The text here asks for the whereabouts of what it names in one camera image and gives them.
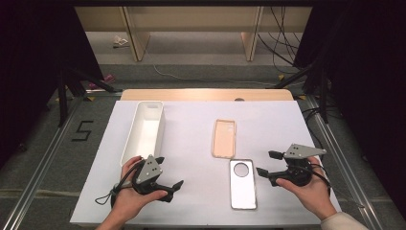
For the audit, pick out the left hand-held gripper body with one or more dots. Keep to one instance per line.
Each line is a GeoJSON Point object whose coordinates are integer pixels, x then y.
{"type": "Point", "coordinates": [149, 171]}

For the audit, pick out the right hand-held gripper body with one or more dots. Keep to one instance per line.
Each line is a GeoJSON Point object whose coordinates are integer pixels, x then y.
{"type": "Point", "coordinates": [300, 151]}

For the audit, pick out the white plastic storage box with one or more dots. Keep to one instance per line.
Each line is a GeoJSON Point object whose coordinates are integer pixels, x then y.
{"type": "Point", "coordinates": [145, 134]}

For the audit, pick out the beige phone case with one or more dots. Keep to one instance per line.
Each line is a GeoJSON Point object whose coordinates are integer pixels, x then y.
{"type": "Point", "coordinates": [224, 140]}

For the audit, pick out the person's left hand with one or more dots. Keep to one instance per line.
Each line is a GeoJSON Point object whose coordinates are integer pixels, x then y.
{"type": "Point", "coordinates": [127, 199]}

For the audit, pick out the person's right hand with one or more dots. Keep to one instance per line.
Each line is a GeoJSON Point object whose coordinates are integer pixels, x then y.
{"type": "Point", "coordinates": [314, 195]}

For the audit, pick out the white table sheet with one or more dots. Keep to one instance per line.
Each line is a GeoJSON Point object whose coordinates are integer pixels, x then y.
{"type": "Point", "coordinates": [191, 179]}

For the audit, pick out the black metal stand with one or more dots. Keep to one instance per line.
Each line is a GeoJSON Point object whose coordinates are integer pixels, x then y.
{"type": "Point", "coordinates": [322, 92]}
{"type": "Point", "coordinates": [62, 96]}

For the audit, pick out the wooden table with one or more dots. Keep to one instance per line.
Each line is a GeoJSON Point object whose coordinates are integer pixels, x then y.
{"type": "Point", "coordinates": [198, 94]}

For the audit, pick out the pink object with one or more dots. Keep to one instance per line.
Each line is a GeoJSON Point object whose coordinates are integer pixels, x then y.
{"type": "Point", "coordinates": [107, 80]}

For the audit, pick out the dark curtain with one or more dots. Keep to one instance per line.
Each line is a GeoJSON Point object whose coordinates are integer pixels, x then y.
{"type": "Point", "coordinates": [367, 80]}
{"type": "Point", "coordinates": [32, 64]}

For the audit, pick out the crumpled white paper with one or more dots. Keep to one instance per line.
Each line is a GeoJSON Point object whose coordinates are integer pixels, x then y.
{"type": "Point", "coordinates": [119, 41]}

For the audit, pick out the wooden shelf unit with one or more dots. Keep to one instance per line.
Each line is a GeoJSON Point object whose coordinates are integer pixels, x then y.
{"type": "Point", "coordinates": [191, 19]}

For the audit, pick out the aluminium floor rail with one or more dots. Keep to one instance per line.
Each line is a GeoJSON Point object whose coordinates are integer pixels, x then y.
{"type": "Point", "coordinates": [341, 166]}
{"type": "Point", "coordinates": [38, 179]}

